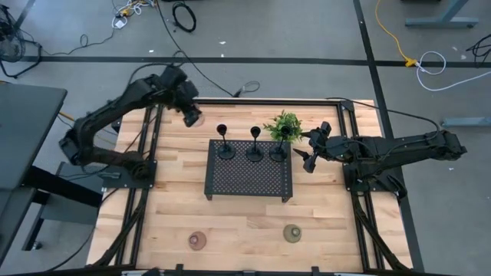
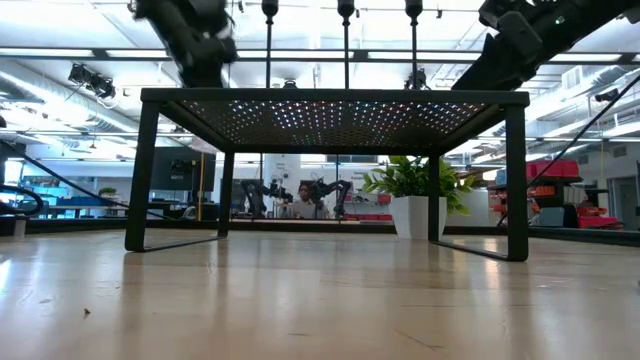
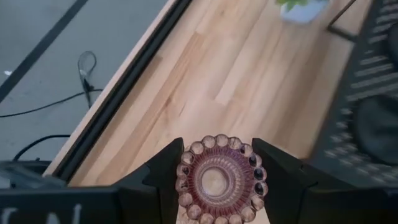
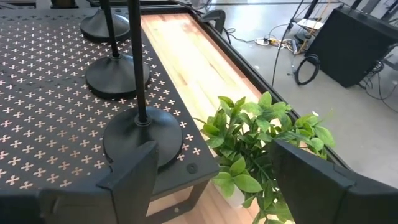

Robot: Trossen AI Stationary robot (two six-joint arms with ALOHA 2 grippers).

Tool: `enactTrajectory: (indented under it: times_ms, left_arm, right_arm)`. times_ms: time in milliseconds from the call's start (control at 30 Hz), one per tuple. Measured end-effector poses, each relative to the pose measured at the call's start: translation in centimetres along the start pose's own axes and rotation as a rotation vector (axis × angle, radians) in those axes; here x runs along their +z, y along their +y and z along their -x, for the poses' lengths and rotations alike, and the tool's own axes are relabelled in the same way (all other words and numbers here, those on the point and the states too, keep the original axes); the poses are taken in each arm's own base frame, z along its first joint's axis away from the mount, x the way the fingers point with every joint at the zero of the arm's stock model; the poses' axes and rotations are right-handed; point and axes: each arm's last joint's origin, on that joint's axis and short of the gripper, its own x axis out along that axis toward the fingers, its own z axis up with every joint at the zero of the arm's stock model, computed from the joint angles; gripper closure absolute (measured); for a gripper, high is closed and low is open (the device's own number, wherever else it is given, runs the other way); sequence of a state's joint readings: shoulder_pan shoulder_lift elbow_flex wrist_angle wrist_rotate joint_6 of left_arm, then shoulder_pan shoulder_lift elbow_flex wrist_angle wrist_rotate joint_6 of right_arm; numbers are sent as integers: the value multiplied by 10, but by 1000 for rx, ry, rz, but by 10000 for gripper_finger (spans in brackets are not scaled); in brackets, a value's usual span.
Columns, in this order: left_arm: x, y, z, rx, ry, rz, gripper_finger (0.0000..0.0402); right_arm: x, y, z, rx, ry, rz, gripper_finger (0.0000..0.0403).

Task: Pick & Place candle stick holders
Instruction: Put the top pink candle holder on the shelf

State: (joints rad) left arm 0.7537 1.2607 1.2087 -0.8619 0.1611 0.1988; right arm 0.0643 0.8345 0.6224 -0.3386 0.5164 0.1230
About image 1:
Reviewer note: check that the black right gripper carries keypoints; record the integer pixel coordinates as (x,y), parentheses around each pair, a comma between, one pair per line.
(330,147)

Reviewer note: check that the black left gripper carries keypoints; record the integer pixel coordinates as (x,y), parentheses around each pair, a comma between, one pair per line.
(184,92)

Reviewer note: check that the pale pink glass candle holder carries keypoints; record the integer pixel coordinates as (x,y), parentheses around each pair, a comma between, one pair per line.
(202,121)

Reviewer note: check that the tall black candlestick holder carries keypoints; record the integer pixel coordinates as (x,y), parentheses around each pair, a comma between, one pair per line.
(226,152)
(254,154)
(278,154)

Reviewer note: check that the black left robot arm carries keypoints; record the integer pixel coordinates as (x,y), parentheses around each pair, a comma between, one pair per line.
(115,107)

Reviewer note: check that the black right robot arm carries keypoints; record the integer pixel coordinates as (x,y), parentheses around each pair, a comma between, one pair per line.
(403,147)

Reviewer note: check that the green plant in white pot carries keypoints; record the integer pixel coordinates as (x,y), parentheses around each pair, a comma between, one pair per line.
(278,124)

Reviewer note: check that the black perforated metal shelf riser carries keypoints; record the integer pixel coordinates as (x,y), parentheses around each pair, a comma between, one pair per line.
(245,180)

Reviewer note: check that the grey desk foot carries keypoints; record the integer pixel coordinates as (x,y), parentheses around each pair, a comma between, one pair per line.
(468,122)

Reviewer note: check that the black desk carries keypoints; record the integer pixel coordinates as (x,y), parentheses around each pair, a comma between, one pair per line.
(27,126)

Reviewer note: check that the grey desk leg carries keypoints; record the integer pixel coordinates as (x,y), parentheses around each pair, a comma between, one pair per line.
(441,22)

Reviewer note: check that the black aluminium table frame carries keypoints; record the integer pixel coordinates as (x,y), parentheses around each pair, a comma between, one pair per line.
(268,102)

